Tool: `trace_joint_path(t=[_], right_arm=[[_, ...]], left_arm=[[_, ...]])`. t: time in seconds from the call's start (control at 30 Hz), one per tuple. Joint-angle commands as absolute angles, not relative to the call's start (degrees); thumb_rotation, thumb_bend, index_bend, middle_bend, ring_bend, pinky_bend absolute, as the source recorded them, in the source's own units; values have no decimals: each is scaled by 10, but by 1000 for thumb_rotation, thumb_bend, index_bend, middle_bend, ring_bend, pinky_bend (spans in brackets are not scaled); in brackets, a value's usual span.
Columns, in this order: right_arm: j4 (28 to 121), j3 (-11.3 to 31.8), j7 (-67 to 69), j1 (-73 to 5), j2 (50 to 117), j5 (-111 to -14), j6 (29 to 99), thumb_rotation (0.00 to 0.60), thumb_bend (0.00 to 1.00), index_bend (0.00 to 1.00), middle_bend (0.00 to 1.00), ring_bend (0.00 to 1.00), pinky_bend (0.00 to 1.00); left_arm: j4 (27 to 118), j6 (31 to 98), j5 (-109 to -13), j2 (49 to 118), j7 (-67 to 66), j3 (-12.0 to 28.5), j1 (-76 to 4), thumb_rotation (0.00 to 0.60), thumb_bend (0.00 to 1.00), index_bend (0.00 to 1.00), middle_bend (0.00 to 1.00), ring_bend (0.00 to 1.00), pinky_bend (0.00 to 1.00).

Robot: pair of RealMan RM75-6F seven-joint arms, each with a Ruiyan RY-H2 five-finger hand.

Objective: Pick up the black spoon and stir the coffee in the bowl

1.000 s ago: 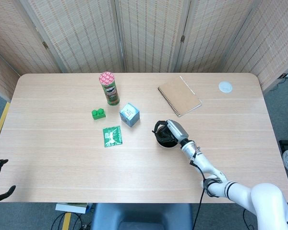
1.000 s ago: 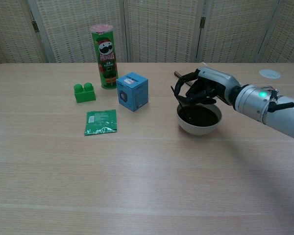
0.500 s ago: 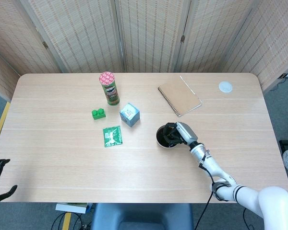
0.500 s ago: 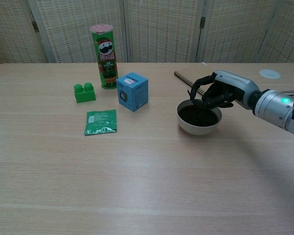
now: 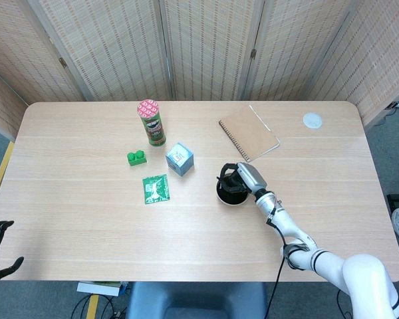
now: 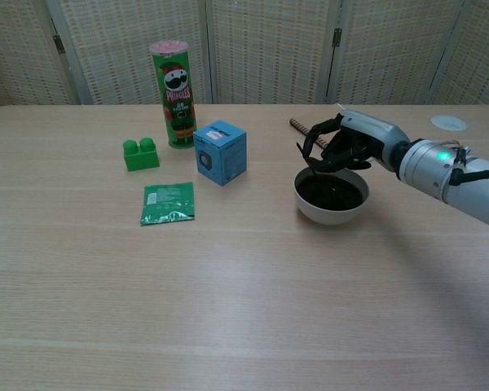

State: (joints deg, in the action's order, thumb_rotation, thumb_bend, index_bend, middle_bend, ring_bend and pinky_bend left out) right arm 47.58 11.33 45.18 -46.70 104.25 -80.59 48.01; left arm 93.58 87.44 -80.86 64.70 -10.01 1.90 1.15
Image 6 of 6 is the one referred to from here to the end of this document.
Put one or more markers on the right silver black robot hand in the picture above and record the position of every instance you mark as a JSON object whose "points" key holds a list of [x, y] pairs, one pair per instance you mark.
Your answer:
{"points": [[371, 134]]}

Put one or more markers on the black plastic spoon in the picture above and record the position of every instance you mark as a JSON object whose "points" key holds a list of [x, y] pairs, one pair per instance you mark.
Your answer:
{"points": [[300, 148]]}

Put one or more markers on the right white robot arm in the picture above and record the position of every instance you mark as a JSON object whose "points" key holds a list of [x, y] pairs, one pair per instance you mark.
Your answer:
{"points": [[432, 171]]}

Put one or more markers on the cup of black coffee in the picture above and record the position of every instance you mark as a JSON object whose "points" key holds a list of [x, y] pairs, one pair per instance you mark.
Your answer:
{"points": [[330, 216]]}

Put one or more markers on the white round table grommet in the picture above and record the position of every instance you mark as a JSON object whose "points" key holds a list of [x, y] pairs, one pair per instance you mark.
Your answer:
{"points": [[448, 122]]}

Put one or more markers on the blue cardboard box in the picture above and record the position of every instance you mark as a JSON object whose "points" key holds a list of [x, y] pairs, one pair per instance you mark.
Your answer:
{"points": [[220, 159]]}

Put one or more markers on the green Pringles can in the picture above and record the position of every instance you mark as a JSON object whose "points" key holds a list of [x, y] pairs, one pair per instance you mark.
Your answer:
{"points": [[177, 122]]}

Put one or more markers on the green foil sachet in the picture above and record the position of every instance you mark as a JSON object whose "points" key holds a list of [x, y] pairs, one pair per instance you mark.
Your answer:
{"points": [[167, 203]]}

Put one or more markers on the green building block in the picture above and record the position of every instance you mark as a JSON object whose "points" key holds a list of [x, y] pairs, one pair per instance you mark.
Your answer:
{"points": [[140, 159]]}

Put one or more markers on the woven folding screen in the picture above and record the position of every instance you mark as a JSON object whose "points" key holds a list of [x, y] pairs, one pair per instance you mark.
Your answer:
{"points": [[126, 49]]}

